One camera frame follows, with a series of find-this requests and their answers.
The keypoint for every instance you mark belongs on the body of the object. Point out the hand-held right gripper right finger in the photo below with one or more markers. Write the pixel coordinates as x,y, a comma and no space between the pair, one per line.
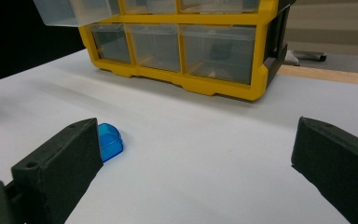
338,168

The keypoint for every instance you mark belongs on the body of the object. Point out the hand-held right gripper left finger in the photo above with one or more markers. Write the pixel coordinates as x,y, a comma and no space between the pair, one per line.
56,168

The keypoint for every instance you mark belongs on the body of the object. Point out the blue translucent plastic piece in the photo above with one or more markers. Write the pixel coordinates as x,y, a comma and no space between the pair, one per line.
110,143

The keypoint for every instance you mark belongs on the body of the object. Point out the yellow drawer organizer cabinet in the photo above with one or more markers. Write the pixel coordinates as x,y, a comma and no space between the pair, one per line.
180,49

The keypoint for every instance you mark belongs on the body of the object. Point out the office chair base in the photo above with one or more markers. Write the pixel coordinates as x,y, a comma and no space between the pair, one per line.
306,56

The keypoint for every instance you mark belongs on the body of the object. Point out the clear plastic small drawer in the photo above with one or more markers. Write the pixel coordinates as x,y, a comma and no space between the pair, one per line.
155,46
150,5
112,43

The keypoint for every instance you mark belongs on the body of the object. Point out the clear plastic wide drawer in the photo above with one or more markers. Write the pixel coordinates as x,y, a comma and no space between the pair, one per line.
219,53
219,5

